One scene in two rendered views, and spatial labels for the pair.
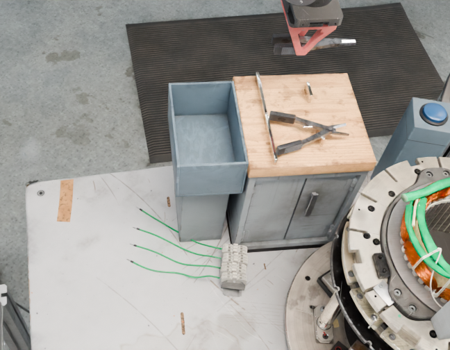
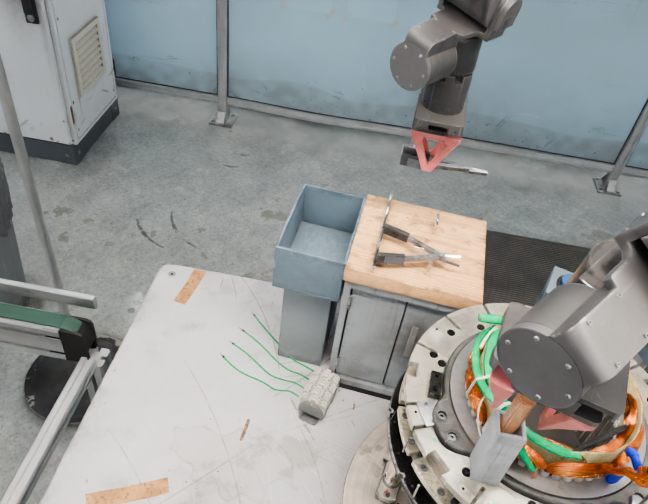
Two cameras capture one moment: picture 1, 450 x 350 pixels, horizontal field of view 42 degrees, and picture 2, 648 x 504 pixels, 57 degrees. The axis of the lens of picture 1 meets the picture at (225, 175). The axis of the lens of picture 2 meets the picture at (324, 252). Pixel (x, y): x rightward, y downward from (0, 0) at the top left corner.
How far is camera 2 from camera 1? 28 cm
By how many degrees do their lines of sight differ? 19
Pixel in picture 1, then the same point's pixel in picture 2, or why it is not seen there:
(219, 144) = (336, 255)
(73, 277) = (163, 351)
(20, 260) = not seen: hidden behind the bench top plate
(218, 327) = (278, 446)
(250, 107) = (371, 221)
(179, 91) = (312, 194)
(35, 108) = (233, 251)
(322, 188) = (424, 324)
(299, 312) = (369, 460)
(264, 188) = (362, 303)
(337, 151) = (444, 280)
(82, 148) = not seen: hidden behind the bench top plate
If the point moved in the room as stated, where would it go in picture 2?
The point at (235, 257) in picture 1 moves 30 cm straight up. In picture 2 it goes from (323, 381) to (347, 251)
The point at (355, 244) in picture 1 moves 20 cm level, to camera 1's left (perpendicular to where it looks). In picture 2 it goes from (417, 357) to (275, 289)
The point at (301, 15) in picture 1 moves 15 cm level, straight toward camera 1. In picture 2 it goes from (421, 116) to (361, 164)
